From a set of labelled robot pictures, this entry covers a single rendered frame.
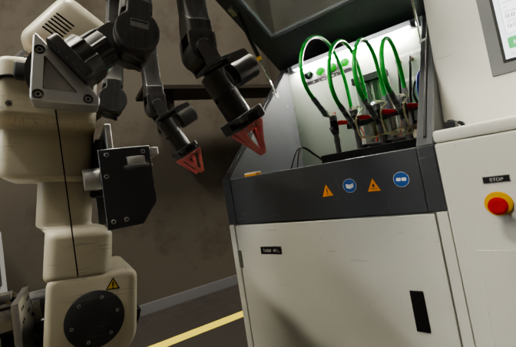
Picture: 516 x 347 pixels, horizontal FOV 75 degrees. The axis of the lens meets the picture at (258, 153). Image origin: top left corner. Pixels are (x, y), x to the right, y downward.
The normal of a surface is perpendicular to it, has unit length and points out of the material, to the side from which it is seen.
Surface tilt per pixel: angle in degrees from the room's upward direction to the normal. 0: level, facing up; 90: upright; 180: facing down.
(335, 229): 90
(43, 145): 90
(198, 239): 90
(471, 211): 90
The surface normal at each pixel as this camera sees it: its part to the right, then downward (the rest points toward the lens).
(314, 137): -0.60, 0.04
